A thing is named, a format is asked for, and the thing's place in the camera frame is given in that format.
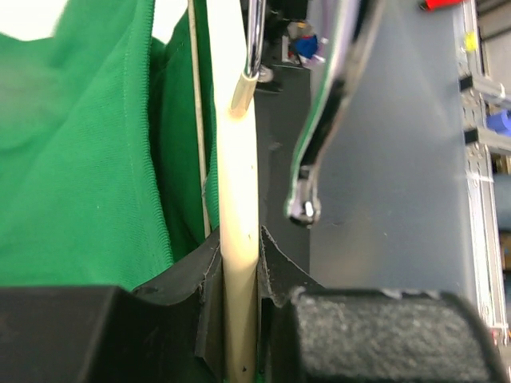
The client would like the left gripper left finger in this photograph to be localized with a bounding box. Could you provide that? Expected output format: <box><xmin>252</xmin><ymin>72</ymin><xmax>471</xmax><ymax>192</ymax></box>
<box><xmin>134</xmin><ymin>229</ymin><xmax>224</xmax><ymax>382</ymax></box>

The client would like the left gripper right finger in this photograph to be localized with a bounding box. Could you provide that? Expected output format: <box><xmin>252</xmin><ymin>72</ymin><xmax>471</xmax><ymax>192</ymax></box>
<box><xmin>257</xmin><ymin>227</ymin><xmax>324</xmax><ymax>382</ymax></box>

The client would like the green tank top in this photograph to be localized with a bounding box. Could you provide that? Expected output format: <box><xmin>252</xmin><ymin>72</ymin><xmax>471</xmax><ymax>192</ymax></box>
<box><xmin>1</xmin><ymin>1</ymin><xmax>219</xmax><ymax>290</ymax></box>

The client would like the cream yellow hanger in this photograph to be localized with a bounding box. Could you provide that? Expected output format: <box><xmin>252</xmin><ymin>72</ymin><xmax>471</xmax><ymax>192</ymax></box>
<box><xmin>187</xmin><ymin>1</ymin><xmax>384</xmax><ymax>382</ymax></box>

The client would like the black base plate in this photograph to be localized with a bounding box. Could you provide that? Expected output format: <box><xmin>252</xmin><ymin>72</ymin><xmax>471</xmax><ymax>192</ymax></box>
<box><xmin>239</xmin><ymin>0</ymin><xmax>316</xmax><ymax>276</ymax></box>

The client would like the aluminium rail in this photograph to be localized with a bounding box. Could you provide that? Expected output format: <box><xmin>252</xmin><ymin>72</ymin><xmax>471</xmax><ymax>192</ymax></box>
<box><xmin>457</xmin><ymin>1</ymin><xmax>510</xmax><ymax>345</ymax></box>

